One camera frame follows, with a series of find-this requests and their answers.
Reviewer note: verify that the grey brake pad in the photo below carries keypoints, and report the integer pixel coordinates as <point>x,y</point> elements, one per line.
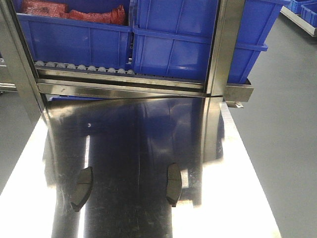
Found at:
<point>82,189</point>
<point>174,184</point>

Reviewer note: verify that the right blue plastic bin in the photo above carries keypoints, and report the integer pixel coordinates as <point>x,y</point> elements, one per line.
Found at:
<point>173,38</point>

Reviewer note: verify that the blue plastic bin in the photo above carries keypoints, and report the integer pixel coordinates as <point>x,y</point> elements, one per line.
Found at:
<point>76,41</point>
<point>173,38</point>

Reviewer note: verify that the red mesh bag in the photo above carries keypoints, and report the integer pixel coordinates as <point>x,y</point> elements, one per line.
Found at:
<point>63,10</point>

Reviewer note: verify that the left blue plastic bin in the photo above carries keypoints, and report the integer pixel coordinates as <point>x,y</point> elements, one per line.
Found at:
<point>76,41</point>

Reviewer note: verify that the shelf rack with bins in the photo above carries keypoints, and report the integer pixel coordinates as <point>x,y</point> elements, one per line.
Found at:
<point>303,13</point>

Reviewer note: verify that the stainless steel roller rack frame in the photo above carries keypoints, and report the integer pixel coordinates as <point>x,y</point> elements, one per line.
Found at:
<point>34,83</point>

